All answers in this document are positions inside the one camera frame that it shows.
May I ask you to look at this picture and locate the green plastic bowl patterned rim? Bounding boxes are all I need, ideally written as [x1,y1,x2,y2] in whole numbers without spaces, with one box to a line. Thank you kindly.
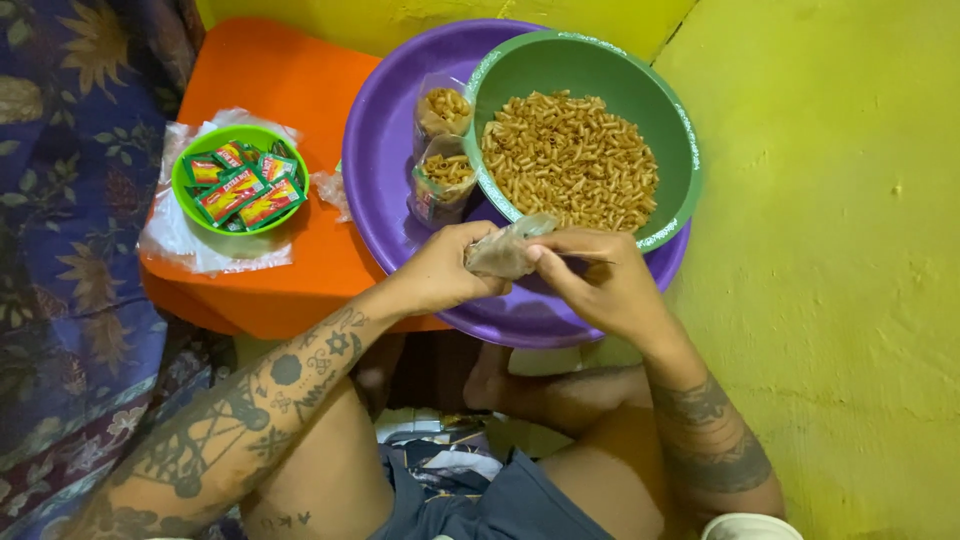
[463,30,705,254]

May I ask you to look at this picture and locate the white rounded object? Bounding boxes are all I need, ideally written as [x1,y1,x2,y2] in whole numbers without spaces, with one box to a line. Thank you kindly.
[700,513,804,540]

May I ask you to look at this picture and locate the person's left hand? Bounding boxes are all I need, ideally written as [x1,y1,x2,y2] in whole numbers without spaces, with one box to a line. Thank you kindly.
[381,220,513,321]

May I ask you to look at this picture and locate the blue floral cloth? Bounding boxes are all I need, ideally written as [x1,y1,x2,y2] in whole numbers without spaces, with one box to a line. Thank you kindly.
[0,0,241,540]

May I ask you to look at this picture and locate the large purple plastic basin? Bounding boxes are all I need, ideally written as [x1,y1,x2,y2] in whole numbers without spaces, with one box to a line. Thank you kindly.
[342,18,692,351]

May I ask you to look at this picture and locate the small lime green bowl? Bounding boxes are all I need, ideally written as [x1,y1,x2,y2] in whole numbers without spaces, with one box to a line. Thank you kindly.
[170,123,312,238]

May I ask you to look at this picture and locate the pile of red green sachets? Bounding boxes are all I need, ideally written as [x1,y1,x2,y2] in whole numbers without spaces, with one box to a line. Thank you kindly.
[183,138,308,232]

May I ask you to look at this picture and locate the person's leg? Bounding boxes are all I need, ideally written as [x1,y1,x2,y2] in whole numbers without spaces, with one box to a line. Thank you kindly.
[462,343,680,540]
[238,336,410,540]

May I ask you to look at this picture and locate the person's dark shorts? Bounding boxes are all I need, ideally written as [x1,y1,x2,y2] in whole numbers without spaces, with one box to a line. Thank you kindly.
[366,441,618,540]

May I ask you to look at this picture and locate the person's left leg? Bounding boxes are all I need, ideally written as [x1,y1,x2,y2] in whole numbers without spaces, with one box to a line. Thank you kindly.
[238,336,410,540]

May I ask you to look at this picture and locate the person's right leg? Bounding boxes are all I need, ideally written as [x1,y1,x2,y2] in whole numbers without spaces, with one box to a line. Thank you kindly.
[462,343,680,540]

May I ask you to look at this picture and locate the filled macaroni plastic packet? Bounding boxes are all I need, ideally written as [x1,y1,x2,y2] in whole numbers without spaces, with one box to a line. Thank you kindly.
[413,74,476,145]
[409,135,481,231]

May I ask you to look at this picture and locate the person's right hand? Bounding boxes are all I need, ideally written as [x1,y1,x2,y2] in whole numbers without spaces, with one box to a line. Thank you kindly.
[524,228,674,351]

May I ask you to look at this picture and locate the small clear plastic bag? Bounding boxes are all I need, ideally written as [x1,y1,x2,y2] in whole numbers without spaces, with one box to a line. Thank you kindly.
[464,213,561,281]

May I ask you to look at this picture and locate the crumpled clear plastic scrap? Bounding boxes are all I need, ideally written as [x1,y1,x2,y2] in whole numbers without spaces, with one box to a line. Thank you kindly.
[310,168,353,225]

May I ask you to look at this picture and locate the stack of clear plastic bags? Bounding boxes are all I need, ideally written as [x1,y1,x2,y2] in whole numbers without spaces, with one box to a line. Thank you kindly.
[138,106,303,276]

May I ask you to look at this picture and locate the heap of fried macaroni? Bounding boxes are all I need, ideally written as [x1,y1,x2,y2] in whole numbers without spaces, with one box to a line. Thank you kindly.
[479,90,661,234]

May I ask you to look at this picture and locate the orange plastic stool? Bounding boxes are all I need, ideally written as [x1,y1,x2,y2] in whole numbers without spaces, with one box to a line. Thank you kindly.
[138,18,453,340]

